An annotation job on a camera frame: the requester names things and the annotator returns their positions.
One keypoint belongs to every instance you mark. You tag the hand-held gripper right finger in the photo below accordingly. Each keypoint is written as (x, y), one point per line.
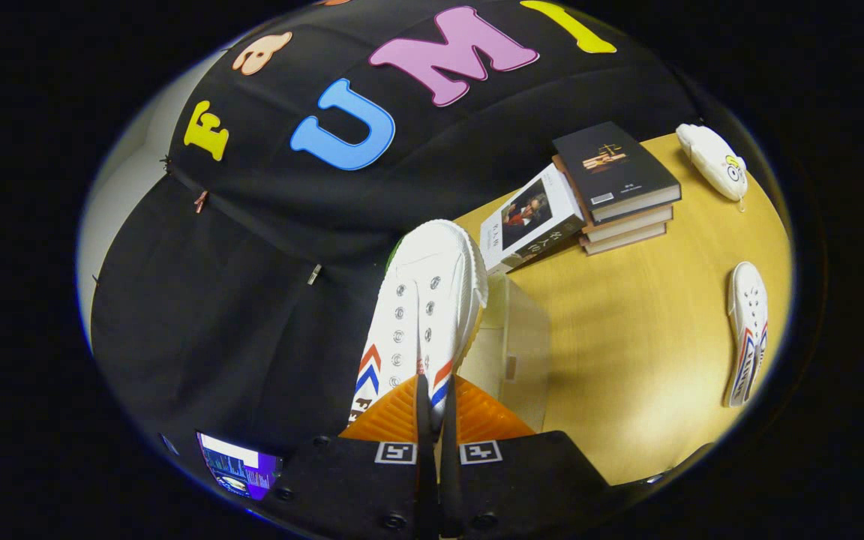
(450, 465)

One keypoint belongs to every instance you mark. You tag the white plush toy with face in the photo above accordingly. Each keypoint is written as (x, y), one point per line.
(713, 161)

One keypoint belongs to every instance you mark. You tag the pink clothes clip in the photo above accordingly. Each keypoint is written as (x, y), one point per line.
(200, 201)

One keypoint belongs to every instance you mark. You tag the beige fabric storage box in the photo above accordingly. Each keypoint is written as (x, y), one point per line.
(526, 352)

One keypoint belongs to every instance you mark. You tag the black hardcover book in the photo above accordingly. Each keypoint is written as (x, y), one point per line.
(608, 161)

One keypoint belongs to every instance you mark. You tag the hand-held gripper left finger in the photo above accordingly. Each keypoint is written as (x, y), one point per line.
(423, 465)

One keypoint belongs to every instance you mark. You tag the white canvas shoe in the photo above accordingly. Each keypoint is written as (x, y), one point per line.
(747, 322)
(424, 300)

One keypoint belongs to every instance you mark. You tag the white book with portrait cover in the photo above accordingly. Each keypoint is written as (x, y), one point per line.
(529, 217)

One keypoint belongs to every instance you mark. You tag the brown book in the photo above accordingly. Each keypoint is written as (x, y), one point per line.
(627, 223)
(623, 240)

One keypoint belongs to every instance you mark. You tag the black backdrop cloth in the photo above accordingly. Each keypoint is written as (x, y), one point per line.
(252, 300)

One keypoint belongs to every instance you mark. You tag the small white clip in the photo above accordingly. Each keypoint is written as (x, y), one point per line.
(314, 274)

